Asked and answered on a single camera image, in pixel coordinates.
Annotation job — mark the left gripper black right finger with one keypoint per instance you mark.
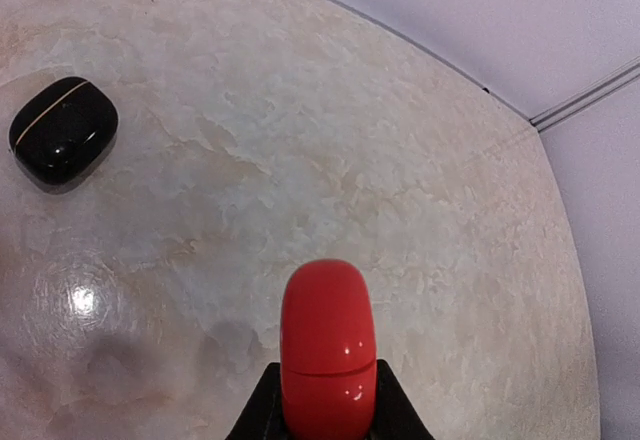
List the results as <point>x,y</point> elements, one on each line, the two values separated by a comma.
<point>395,417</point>

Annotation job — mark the red round charging case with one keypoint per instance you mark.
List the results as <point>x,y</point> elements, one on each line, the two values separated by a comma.
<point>327,352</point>

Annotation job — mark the glossy black earbud case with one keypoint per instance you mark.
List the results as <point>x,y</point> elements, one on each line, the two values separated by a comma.
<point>59,133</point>

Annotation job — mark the right aluminium corner post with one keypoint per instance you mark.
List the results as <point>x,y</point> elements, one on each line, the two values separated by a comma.
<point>603,88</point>

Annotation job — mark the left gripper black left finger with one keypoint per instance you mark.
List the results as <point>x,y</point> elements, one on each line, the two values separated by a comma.
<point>262,417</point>

